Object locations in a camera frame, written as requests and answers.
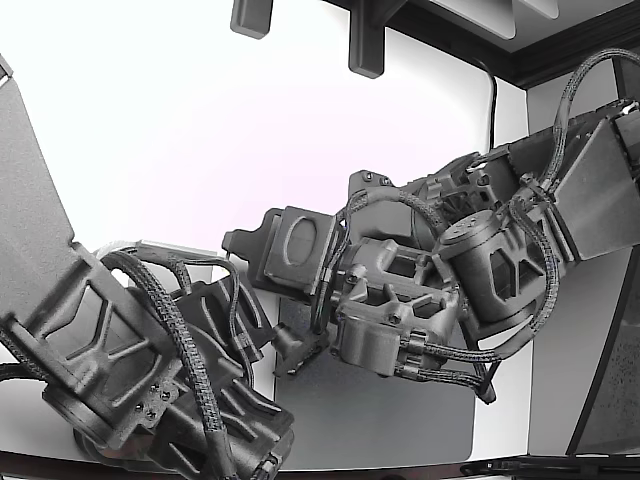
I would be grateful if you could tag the black printed robot arm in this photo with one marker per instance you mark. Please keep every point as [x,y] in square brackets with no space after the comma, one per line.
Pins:
[475,270]

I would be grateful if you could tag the grey flat mat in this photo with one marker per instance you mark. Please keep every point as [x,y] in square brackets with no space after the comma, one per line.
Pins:
[375,415]

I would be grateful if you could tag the small dark printed bracket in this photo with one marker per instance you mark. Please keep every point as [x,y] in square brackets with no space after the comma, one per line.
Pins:
[250,17]

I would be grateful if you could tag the dark speckled panel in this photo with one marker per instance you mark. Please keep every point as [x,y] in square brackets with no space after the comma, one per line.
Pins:
[615,375]

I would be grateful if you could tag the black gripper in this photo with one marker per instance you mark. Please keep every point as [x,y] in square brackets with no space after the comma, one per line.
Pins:
[295,252]

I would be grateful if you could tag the tall dark printed bracket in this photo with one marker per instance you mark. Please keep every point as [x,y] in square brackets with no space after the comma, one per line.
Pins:
[365,45]

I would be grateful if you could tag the black frame rail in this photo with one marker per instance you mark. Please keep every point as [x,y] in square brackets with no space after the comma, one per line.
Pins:
[520,65]

